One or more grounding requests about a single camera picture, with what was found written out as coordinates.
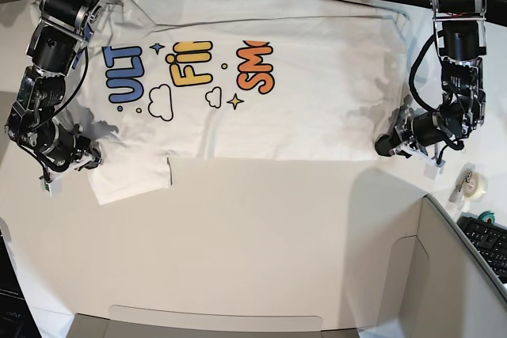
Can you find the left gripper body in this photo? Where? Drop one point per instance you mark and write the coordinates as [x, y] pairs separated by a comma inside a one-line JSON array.
[[418, 135]]

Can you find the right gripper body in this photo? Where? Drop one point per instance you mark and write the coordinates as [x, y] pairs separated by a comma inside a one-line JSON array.
[[60, 150]]

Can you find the white printed t-shirt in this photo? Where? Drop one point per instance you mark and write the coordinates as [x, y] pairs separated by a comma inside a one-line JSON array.
[[304, 80]]

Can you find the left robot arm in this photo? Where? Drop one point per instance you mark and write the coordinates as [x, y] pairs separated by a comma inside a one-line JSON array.
[[459, 37]]

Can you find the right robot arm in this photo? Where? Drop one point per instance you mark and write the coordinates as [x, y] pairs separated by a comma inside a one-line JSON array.
[[58, 43]]

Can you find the clear tape dispenser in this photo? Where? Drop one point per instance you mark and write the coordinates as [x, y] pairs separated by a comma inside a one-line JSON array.
[[470, 186]]

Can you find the green tape roll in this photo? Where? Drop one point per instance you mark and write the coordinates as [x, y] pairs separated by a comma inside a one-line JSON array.
[[487, 217]]

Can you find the black computer keyboard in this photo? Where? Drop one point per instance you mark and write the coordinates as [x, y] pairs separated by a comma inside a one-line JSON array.
[[489, 240]]

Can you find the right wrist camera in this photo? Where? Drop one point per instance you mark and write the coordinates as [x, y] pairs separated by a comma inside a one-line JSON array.
[[51, 187]]

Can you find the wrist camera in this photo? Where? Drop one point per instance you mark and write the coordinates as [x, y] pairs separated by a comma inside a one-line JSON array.
[[431, 171], [51, 187]]

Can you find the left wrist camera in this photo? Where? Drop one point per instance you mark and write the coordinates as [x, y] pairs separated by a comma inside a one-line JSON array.
[[431, 171]]

